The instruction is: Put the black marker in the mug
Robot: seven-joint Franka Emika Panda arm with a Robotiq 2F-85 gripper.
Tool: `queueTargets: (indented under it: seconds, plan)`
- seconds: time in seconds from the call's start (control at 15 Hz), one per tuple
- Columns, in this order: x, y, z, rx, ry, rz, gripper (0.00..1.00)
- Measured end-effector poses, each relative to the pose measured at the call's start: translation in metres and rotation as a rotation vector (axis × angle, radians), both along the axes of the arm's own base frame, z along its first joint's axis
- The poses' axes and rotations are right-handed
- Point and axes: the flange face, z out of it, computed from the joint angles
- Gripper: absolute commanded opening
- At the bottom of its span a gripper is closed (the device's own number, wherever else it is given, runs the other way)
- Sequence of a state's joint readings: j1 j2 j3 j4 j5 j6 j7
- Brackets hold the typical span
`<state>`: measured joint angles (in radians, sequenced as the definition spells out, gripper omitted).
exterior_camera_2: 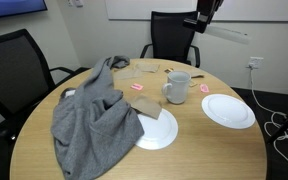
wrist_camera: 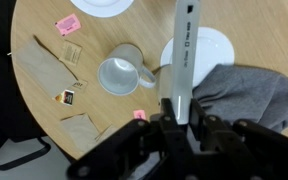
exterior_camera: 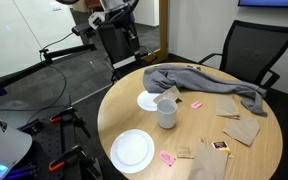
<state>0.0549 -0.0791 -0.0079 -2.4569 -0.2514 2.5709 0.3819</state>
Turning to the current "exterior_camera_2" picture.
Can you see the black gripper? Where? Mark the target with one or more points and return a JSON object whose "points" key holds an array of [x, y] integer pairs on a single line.
{"points": [[209, 8]]}

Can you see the white ceramic mug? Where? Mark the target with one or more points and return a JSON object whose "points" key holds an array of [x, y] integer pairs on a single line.
{"points": [[179, 88]]}

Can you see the black mesh office chair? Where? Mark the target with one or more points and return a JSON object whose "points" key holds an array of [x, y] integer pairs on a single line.
{"points": [[10, 73], [170, 36]]}

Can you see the tan paper packet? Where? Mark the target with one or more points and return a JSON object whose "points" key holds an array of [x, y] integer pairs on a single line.
{"points": [[193, 83]]}

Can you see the pink sweetener packet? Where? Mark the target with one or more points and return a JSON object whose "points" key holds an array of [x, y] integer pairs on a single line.
{"points": [[204, 88], [137, 87]]}

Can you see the large white plate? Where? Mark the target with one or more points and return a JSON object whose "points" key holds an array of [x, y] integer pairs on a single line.
{"points": [[228, 111]]}

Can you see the crumpled brown paper napkin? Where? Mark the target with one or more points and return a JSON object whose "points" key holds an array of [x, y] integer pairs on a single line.
{"points": [[147, 106]]}

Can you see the small white plate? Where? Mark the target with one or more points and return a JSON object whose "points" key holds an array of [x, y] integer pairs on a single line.
{"points": [[157, 130]]}

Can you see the grey sweater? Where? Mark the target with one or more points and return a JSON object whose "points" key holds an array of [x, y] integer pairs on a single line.
{"points": [[94, 126]]}

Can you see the small white packet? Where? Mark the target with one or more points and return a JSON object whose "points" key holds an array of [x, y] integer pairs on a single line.
{"points": [[69, 93]]}

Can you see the white wall outlet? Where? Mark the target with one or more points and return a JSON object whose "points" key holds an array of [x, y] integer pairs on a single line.
{"points": [[255, 62]]}

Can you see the wall mounted television screen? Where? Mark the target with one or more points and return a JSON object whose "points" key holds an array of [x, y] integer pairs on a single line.
{"points": [[10, 7]]}

